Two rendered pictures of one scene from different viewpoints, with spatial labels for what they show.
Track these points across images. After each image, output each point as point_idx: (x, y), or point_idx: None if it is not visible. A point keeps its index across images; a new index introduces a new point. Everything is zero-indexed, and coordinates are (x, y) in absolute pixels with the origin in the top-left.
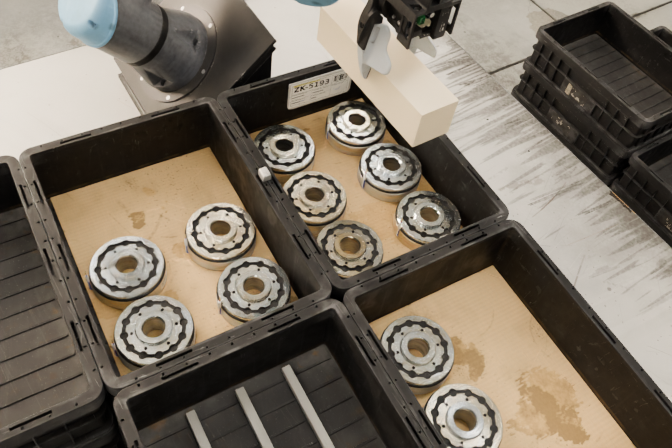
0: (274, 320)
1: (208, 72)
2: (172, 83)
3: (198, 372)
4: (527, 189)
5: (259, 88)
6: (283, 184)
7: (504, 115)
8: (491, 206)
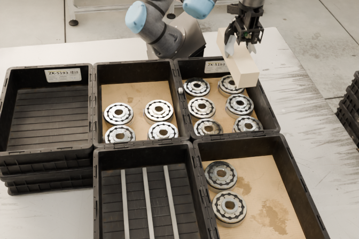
0: (162, 141)
1: (177, 53)
2: (162, 54)
3: (127, 151)
4: (312, 136)
5: (192, 60)
6: None
7: (314, 102)
8: (274, 126)
